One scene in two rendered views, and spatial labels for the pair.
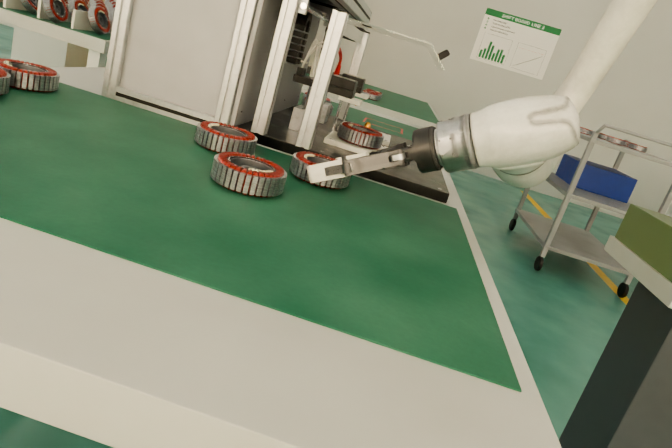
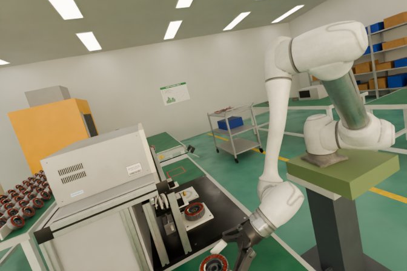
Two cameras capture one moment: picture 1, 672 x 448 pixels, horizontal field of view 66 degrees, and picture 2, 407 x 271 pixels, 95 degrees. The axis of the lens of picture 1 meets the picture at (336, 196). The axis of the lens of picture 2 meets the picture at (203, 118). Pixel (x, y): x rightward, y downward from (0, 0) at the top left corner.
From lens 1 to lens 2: 0.55 m
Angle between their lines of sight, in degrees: 22
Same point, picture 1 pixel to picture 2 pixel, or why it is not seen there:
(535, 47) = (181, 91)
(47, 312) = not seen: outside the picture
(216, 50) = (124, 251)
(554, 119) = (295, 198)
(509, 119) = (281, 209)
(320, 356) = not seen: outside the picture
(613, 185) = (237, 122)
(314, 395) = not seen: outside the picture
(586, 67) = (273, 156)
